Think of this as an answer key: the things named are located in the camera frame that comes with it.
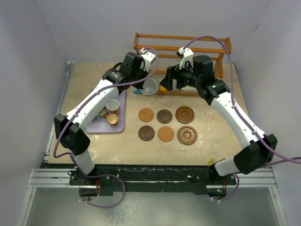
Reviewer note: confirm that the aluminium frame rail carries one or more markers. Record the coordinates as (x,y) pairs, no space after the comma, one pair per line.
(41,178)

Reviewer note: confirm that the green white long box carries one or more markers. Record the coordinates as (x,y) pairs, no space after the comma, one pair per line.
(188,89)

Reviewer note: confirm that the teal mug white inside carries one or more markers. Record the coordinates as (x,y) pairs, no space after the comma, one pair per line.
(150,88)

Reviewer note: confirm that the brown red mug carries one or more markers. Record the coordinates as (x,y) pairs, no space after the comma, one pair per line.
(113,106)

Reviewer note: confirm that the orange copper small cup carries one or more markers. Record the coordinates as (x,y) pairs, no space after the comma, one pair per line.
(112,119)

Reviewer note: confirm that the wooden three-tier shelf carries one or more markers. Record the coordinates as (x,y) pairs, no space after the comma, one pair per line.
(164,49)

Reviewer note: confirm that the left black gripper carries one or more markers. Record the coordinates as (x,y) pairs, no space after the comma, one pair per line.
(144,72)

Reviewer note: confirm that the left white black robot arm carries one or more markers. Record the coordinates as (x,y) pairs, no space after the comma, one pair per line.
(70,128)

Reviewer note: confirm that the olive green small cup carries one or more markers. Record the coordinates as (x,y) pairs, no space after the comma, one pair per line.
(103,113)

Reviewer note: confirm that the dark walnut coaster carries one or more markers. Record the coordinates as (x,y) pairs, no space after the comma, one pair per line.
(164,116)

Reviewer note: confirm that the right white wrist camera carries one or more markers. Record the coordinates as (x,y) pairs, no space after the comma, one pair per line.
(186,55)

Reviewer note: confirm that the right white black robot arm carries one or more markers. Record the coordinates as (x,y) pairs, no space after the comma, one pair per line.
(255,143)

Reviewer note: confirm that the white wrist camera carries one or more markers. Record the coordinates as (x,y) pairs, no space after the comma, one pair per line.
(148,59)
(186,55)

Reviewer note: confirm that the ringed brown wooden coaster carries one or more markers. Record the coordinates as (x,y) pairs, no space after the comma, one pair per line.
(184,114)

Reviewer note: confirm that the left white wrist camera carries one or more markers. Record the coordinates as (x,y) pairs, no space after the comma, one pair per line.
(148,59)

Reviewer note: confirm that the dark brown coaster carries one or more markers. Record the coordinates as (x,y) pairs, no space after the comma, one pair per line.
(146,133)

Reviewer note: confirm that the lavender plastic tray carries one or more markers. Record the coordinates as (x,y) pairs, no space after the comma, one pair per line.
(100,125)

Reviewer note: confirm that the light wood coaster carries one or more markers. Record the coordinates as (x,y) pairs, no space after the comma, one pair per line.
(145,114)

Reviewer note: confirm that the yellow tape roll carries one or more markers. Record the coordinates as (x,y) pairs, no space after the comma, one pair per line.
(211,162)

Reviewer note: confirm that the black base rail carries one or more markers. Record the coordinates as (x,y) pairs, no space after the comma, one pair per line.
(110,178)

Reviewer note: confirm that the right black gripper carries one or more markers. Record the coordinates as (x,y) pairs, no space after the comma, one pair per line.
(174,72)

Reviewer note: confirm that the orange terracotta coaster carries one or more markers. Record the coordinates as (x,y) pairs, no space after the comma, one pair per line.
(165,133)

